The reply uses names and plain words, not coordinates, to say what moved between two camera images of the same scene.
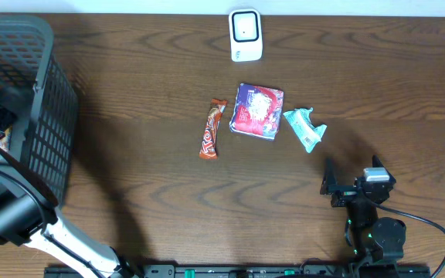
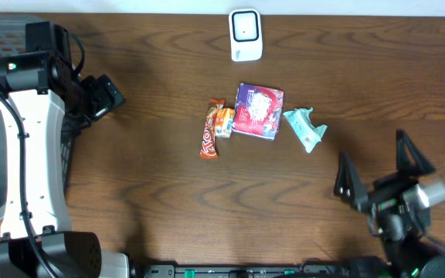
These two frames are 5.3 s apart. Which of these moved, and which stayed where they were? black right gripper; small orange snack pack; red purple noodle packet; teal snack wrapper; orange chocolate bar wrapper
Moved: small orange snack pack; black right gripper
Stayed: orange chocolate bar wrapper; red purple noodle packet; teal snack wrapper
